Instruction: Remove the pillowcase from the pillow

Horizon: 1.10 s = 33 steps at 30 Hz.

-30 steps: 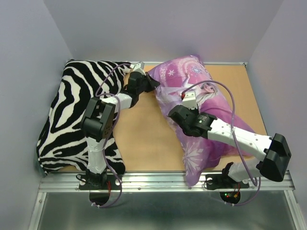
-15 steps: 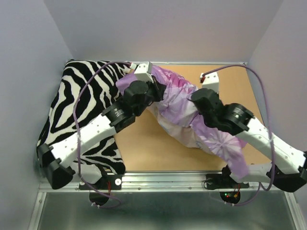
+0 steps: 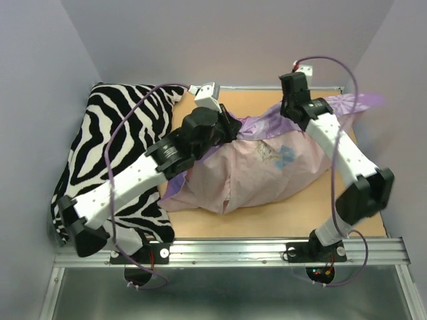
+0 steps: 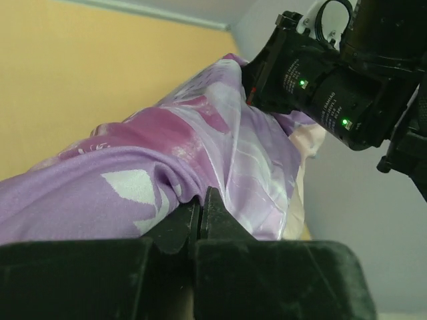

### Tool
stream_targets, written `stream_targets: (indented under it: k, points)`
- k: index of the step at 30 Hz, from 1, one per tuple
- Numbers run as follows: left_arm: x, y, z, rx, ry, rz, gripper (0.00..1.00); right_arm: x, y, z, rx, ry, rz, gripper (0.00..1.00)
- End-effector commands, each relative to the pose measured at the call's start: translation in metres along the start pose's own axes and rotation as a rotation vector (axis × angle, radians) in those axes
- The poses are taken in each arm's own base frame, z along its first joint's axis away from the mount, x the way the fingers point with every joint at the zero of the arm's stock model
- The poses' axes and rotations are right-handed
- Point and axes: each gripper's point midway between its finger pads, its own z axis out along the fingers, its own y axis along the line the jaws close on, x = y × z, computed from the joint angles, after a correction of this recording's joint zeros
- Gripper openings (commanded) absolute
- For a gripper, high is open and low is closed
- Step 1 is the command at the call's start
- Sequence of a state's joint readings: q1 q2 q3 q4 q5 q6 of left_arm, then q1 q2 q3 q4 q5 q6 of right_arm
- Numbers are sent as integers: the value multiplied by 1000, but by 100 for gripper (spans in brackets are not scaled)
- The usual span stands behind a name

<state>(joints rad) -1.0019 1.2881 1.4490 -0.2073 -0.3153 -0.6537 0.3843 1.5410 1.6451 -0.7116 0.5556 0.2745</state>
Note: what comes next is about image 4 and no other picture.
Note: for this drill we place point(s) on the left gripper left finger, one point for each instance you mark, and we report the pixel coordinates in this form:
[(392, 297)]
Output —
[(144, 278)]

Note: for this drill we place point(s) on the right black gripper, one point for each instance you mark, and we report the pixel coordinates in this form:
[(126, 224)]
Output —
[(283, 75)]

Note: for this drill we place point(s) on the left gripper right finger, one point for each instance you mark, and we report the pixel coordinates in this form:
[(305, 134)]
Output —
[(239, 277)]

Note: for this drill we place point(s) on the purple princess pillowcase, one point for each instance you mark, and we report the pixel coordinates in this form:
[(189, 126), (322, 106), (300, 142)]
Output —
[(126, 177)]

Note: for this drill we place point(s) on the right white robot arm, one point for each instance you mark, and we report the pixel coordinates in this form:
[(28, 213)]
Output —
[(364, 87)]

